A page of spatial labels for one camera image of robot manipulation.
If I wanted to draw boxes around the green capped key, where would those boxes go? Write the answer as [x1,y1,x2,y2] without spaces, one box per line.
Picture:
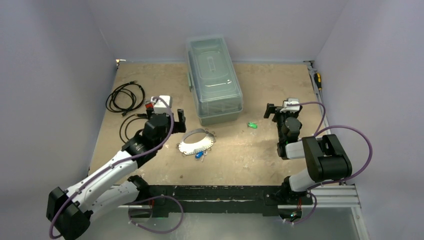
[247,122,258,129]

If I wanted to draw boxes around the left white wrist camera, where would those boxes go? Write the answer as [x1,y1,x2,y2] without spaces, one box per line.
[150,95,173,114]

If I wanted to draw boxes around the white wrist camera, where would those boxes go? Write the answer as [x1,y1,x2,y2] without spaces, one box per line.
[150,95,173,114]
[283,98,300,108]

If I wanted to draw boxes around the aluminium frame rail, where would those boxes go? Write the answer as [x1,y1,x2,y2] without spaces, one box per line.
[278,185,361,210]

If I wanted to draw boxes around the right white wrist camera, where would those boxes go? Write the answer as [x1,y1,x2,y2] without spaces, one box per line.
[283,98,300,108]

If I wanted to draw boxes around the coiled black cable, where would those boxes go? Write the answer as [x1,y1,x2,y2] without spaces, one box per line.
[105,81,146,114]

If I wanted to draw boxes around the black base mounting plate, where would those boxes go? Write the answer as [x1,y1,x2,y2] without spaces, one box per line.
[133,185,313,219]

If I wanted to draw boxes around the yellow black screwdriver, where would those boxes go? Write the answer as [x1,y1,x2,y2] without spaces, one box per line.
[313,72,322,91]

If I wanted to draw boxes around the metal key organizer plate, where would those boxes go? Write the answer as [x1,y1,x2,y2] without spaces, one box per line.
[176,128,216,156]

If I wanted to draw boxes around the blue capped key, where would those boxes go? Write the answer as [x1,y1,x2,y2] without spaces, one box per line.
[194,151,205,161]

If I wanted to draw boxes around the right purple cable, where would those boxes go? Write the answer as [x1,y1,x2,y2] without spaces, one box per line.
[283,101,374,226]

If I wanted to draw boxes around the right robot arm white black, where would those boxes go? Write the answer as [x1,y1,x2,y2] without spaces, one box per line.
[263,100,353,204]

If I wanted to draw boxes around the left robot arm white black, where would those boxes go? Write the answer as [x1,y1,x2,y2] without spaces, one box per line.
[46,102,187,240]

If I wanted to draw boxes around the clear plastic storage box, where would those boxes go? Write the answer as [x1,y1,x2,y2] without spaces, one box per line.
[186,35,243,126]

